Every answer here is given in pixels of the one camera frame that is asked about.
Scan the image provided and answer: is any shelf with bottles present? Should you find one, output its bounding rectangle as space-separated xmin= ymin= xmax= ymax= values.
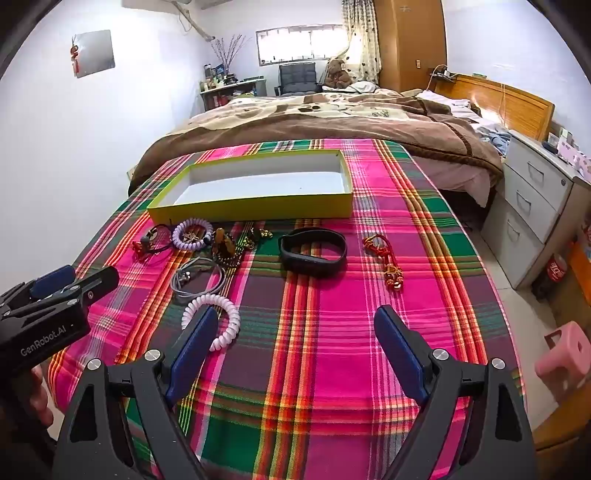
xmin=199 ymin=78 xmax=267 ymax=112

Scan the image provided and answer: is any vase of bare branches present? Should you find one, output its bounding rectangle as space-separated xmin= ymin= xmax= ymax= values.
xmin=210 ymin=34 xmax=250 ymax=77

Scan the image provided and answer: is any white spiral hair tie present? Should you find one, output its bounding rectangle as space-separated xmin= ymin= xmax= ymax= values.
xmin=181 ymin=294 xmax=241 ymax=352

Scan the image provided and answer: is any cola bottle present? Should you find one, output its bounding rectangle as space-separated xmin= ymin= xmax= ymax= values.
xmin=531 ymin=251 xmax=568 ymax=296

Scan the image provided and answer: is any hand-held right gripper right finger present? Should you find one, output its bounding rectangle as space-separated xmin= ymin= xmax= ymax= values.
xmin=374 ymin=305 xmax=539 ymax=480

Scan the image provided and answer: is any pink plaid blanket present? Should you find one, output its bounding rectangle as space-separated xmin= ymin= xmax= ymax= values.
xmin=46 ymin=138 xmax=527 ymax=480

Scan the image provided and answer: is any amber bead bracelet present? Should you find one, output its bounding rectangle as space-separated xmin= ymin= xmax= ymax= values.
xmin=212 ymin=226 xmax=238 ymax=257

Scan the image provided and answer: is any purple spiral hair tie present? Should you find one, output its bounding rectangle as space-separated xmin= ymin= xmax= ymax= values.
xmin=172 ymin=219 xmax=215 ymax=252

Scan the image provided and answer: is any dark grey chair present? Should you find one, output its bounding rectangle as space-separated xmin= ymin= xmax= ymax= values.
xmin=276 ymin=64 xmax=321 ymax=96

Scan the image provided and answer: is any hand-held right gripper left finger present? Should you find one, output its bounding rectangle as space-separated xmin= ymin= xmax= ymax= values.
xmin=54 ymin=305 xmax=219 ymax=480

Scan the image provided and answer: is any brown teddy bear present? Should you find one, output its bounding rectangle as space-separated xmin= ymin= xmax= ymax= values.
xmin=323 ymin=58 xmax=356 ymax=89

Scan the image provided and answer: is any black hair tie red charm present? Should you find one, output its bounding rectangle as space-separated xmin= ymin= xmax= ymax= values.
xmin=130 ymin=224 xmax=174 ymax=257

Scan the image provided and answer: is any wooden wardrobe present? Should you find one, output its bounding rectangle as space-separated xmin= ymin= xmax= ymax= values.
xmin=374 ymin=0 xmax=448 ymax=93

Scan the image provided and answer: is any grey hair tie with charm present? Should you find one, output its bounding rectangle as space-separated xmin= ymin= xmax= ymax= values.
xmin=170 ymin=257 xmax=227 ymax=298

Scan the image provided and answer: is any pink box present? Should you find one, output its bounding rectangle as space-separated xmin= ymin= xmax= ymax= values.
xmin=556 ymin=138 xmax=591 ymax=178

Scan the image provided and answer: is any brown bear-print blanket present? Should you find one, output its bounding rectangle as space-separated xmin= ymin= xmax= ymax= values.
xmin=127 ymin=90 xmax=504 ymax=208

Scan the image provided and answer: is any white ceiling pipe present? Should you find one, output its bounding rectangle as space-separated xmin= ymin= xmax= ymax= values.
xmin=171 ymin=0 xmax=215 ymax=40

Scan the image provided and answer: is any red and gold knot bracelet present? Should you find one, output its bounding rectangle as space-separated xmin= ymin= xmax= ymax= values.
xmin=362 ymin=234 xmax=407 ymax=292

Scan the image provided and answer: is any person's left hand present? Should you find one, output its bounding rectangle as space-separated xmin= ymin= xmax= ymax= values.
xmin=30 ymin=364 xmax=58 ymax=417

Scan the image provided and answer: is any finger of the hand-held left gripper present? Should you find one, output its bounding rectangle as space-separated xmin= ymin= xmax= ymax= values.
xmin=4 ymin=266 xmax=120 ymax=320
xmin=0 ymin=264 xmax=77 ymax=308

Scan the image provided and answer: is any pile of blue clothes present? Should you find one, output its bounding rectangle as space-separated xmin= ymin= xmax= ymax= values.
xmin=475 ymin=124 xmax=513 ymax=158

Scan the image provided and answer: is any grey drawer cabinet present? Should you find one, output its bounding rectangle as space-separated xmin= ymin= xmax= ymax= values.
xmin=480 ymin=129 xmax=591 ymax=289

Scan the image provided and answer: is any gold bead chain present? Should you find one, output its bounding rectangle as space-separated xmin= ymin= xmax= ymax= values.
xmin=217 ymin=225 xmax=273 ymax=268

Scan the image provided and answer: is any silver wall panel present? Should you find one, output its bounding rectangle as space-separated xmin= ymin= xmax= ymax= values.
xmin=73 ymin=30 xmax=116 ymax=78

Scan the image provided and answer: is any window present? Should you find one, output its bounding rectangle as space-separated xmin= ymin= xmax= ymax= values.
xmin=255 ymin=24 xmax=347 ymax=65

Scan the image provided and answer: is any yellow-green cardboard box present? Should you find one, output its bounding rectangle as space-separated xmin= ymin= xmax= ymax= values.
xmin=147 ymin=148 xmax=354 ymax=224

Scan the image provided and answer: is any wooden headboard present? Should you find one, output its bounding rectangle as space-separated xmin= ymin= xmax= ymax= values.
xmin=436 ymin=74 xmax=555 ymax=141

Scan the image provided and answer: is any black smart band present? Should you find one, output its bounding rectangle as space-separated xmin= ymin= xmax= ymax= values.
xmin=278 ymin=227 xmax=348 ymax=278

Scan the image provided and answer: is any heart-patterned curtain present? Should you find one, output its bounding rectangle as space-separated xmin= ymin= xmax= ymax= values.
xmin=342 ymin=0 xmax=383 ymax=86

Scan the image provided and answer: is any pink plastic stool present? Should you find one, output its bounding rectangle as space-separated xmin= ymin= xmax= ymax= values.
xmin=534 ymin=320 xmax=591 ymax=402

